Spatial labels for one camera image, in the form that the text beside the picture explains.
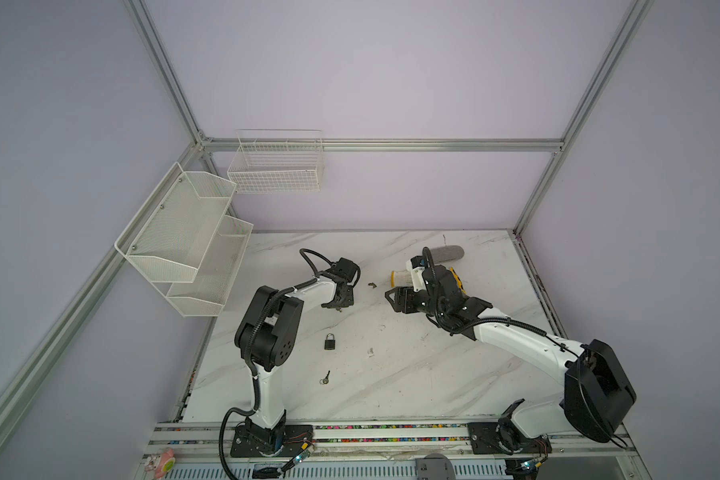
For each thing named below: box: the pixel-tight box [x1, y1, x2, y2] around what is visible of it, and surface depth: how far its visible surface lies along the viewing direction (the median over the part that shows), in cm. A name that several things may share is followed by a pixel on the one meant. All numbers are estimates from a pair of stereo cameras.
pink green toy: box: [155, 447, 176, 479], surface depth 70 cm
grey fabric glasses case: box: [431, 245, 465, 264], surface depth 113 cm
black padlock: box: [324, 332, 336, 350], surface depth 92 cm
